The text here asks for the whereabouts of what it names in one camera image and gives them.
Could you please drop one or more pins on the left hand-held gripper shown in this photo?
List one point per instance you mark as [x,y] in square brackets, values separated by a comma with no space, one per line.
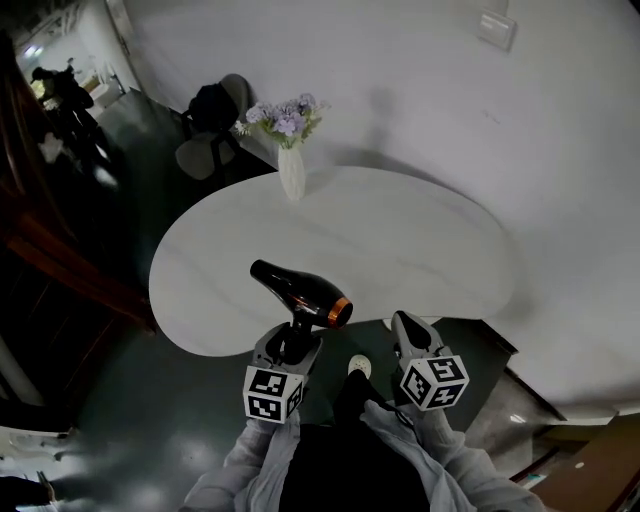
[272,395]

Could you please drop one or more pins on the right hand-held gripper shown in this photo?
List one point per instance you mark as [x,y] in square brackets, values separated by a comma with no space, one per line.
[434,382]

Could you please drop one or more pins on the white kidney-shaped table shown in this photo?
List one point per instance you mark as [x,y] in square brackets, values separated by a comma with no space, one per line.
[375,250]

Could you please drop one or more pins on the person's right forearm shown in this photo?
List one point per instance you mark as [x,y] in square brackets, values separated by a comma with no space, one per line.
[450,465]

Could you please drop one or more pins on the person's left forearm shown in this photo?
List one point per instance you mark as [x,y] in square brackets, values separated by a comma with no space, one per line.
[240,470]

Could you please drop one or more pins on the person's white right shoe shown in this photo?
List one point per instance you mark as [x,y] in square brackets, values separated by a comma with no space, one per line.
[360,364]

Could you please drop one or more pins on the person's black trousers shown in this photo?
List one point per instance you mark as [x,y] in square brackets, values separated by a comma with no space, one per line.
[350,460]

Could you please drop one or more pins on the white ribbed vase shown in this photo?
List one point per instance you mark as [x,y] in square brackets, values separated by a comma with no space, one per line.
[292,175]

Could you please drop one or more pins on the grey chair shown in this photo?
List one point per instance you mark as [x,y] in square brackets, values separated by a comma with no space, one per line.
[200,155]

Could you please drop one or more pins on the purple flower bunch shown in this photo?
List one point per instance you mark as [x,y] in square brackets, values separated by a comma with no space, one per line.
[287,120]

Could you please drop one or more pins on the dark wooden cabinet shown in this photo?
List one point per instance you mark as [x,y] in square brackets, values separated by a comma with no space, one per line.
[60,280]

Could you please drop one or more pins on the black backpack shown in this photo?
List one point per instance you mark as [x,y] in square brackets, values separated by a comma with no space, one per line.
[212,107]

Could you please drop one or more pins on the white door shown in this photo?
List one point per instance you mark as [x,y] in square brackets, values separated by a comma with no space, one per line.
[122,45]

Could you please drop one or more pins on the white wall switch plate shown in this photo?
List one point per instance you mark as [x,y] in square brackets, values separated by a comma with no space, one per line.
[496,30]

